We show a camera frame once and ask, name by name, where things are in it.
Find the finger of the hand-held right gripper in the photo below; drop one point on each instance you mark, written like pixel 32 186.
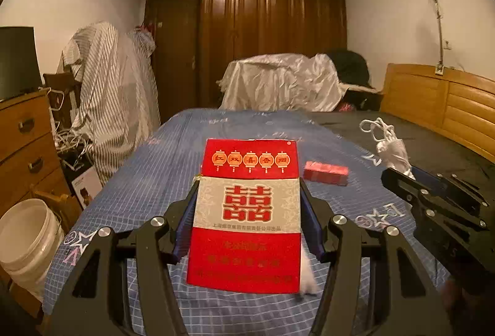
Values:
pixel 425 176
pixel 402 185

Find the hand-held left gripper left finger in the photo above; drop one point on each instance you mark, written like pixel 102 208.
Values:
pixel 186 220

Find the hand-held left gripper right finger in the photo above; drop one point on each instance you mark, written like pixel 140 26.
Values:
pixel 311 222

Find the white knotted plastic bag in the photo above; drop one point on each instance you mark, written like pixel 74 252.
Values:
pixel 392 150

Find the white tissue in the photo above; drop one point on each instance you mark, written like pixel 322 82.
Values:
pixel 309 278

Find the red white cigarette pack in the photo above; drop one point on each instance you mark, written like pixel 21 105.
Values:
pixel 243 212

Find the dark grey blanket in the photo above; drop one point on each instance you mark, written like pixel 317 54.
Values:
pixel 433 138

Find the small red cigarette pack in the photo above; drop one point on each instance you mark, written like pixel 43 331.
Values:
pixel 325 173

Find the blue star-print bedsheet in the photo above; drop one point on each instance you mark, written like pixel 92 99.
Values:
pixel 162 158

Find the wooden headboard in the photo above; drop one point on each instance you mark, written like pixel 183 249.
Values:
pixel 456 100

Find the pink cloth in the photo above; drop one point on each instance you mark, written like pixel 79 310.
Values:
pixel 346 107

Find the black white carton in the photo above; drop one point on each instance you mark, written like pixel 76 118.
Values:
pixel 83 181

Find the wooden stool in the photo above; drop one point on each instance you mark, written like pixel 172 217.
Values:
pixel 64 204

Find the black hat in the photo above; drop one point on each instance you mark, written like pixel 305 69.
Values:
pixel 354 69

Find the silver cover cloth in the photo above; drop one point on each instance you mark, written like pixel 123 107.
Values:
pixel 282 82

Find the striped grey cover cloth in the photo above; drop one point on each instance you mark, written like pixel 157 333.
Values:
pixel 112 96

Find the white plastic bucket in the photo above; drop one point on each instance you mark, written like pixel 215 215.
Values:
pixel 29 239

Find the dark wooden door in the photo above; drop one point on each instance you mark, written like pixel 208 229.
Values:
pixel 172 49

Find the wooden dresser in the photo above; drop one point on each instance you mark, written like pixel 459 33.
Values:
pixel 27 138

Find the dark wooden chair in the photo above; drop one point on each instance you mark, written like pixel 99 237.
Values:
pixel 62 88

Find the brown wooden wardrobe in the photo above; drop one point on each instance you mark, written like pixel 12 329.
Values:
pixel 270 34

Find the black monitor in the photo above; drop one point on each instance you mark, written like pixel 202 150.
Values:
pixel 17 61

